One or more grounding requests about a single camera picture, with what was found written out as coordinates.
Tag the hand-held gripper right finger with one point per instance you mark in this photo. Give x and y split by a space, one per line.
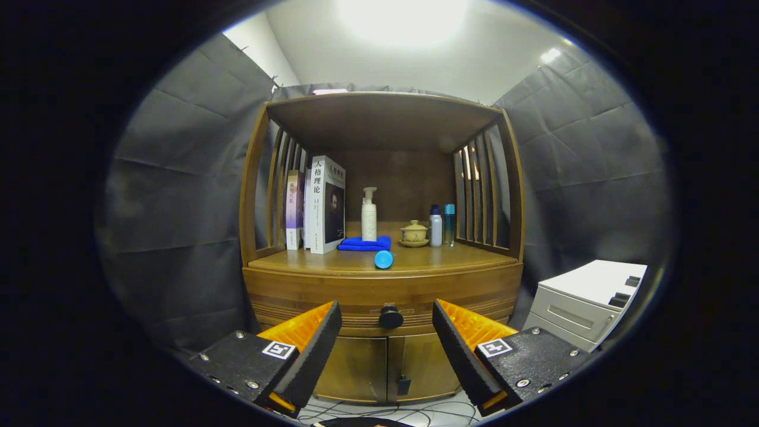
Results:
465 356

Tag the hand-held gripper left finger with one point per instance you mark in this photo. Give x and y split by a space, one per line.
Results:
309 350

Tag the brown wooden drawer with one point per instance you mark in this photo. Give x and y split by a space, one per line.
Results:
308 292

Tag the light blue cream tube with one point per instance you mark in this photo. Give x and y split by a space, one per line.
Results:
383 259

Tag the wooden cabinet door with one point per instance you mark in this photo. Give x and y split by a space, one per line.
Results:
427 367
356 367

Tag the wooden countertop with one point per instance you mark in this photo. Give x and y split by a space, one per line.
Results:
445 258

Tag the white drawer unit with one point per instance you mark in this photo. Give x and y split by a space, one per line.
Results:
587 284

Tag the brown wooden cabinet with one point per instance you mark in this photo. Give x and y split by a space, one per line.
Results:
379 121

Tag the blue folded cloth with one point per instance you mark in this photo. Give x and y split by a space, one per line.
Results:
362 244

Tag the white bottle blue cap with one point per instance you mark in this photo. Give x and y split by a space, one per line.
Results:
436 228

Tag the slim teal bottle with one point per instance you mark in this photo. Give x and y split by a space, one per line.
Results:
449 225

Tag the yellow lidded teacup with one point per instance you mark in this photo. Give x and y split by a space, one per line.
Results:
414 232

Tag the white pump bottle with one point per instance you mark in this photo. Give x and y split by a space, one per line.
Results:
369 222

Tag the large white portrait book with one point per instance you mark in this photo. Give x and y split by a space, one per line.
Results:
323 207

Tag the purple spine book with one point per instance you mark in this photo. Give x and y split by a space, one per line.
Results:
295 207

